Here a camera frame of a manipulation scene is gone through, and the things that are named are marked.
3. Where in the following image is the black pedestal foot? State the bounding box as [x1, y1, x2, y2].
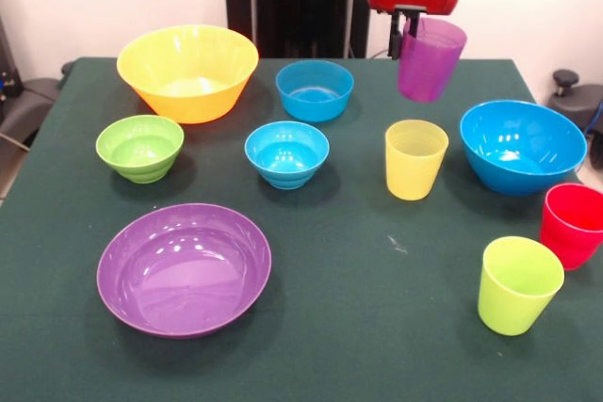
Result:
[0, 76, 65, 147]
[546, 69, 603, 137]

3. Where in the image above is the yellow cup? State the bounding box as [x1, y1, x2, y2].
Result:
[384, 119, 450, 201]

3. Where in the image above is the wide purple bowl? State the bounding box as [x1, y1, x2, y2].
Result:
[96, 202, 273, 340]

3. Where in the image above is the red cup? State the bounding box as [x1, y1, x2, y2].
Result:
[539, 182, 603, 272]

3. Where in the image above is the lime green cup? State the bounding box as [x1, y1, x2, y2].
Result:
[477, 235, 566, 337]

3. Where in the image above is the purple cup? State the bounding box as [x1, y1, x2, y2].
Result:
[397, 17, 468, 104]

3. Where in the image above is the large orange bowl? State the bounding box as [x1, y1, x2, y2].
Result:
[116, 24, 260, 125]

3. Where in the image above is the dark green table cloth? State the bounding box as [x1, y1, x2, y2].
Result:
[0, 56, 603, 402]

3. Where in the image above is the small light blue ribbed bowl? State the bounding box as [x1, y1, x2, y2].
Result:
[243, 121, 331, 191]

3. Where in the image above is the large blue bowl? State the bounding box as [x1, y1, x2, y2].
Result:
[459, 99, 589, 198]

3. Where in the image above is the small green ribbed bowl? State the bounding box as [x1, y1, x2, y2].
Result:
[95, 114, 186, 185]

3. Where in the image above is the medium blue bowl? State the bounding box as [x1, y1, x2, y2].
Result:
[274, 59, 355, 123]

